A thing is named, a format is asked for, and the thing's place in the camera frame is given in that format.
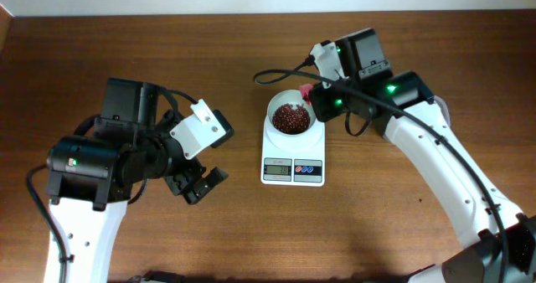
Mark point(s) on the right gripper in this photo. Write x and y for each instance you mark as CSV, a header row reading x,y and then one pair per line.
x,y
320,103

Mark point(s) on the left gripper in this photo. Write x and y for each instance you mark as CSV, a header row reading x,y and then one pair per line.
x,y
204,186

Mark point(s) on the pink measuring scoop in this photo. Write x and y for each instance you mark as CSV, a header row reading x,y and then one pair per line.
x,y
305,91

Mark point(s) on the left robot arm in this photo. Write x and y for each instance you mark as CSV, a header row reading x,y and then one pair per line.
x,y
83,215

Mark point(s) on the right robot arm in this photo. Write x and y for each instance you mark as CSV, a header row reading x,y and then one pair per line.
x,y
497,237

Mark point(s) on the white digital kitchen scale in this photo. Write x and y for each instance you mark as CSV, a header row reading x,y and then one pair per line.
x,y
293,160

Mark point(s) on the red beans in bowl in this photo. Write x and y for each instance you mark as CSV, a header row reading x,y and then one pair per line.
x,y
291,119

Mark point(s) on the white round bowl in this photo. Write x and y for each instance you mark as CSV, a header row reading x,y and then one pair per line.
x,y
292,97

